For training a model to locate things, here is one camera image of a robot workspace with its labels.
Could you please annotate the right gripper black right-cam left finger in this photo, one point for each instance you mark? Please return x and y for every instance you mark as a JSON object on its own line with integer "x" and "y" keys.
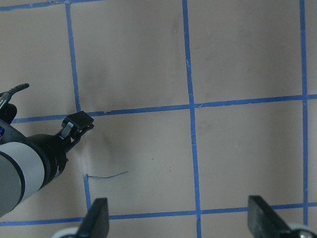
{"x": 96, "y": 222}

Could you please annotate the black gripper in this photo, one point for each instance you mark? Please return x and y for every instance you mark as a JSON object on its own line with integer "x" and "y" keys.
{"x": 52, "y": 149}

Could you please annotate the right gripper black right-cam right finger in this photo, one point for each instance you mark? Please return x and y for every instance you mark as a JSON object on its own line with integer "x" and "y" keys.
{"x": 264, "y": 222}

